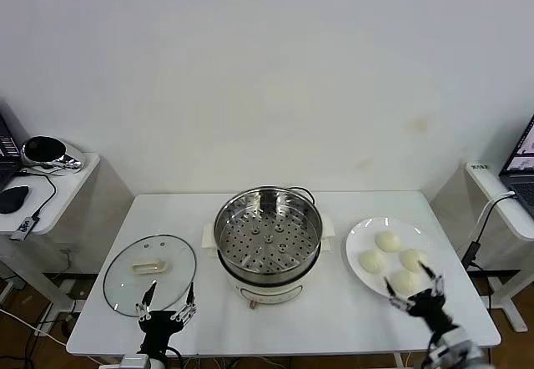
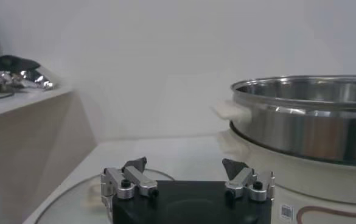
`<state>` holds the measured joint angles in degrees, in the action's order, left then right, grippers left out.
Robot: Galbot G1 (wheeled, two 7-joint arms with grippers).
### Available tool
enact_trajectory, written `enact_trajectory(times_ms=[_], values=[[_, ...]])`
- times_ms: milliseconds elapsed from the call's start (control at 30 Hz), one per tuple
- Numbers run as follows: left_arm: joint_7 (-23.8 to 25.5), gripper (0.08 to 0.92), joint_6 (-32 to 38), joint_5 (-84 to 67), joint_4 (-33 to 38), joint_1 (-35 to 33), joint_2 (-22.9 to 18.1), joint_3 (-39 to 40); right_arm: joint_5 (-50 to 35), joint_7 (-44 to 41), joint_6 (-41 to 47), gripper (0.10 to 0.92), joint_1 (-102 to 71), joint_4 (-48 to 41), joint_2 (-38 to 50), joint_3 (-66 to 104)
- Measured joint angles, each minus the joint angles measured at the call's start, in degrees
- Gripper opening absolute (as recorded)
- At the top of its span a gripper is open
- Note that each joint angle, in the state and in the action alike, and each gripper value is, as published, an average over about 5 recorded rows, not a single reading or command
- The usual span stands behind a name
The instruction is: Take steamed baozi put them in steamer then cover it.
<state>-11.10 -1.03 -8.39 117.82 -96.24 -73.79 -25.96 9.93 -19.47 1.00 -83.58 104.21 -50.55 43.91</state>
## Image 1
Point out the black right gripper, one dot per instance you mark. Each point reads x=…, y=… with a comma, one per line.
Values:
x=429, y=308

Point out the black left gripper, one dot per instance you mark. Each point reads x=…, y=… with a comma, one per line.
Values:
x=158, y=327

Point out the white steamed baozi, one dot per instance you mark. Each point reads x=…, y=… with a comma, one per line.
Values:
x=409, y=257
x=388, y=241
x=372, y=261
x=404, y=283

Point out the round glass pot lid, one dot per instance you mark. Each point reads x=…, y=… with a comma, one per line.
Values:
x=121, y=277

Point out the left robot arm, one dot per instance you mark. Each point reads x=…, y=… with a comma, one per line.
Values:
x=158, y=364

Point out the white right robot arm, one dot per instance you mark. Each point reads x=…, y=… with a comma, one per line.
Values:
x=459, y=352

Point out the stainless steel steamer basket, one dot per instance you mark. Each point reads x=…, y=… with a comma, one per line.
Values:
x=233, y=218

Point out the white round plate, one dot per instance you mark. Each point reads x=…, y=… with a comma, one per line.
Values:
x=363, y=235

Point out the cream electric cooker base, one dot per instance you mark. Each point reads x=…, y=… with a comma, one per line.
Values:
x=267, y=289

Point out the white side table with label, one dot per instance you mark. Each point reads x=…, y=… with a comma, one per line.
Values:
x=484, y=185

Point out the small white printed label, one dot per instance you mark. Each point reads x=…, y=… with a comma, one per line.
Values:
x=480, y=166

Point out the white side table with mouse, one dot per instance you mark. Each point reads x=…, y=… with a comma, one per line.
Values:
x=71, y=181

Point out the grey usb hub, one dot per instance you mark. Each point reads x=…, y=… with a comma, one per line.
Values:
x=25, y=227

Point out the black computer mouse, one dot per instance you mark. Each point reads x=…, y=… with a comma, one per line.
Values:
x=12, y=200

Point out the chrome and black headset device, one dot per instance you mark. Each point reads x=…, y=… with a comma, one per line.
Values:
x=41, y=150

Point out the dark laptop beside chrome device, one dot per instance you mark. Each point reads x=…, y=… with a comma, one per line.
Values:
x=6, y=143

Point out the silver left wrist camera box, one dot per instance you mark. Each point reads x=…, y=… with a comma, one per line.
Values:
x=135, y=361

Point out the white wall socket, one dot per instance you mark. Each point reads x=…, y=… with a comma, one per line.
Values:
x=67, y=249

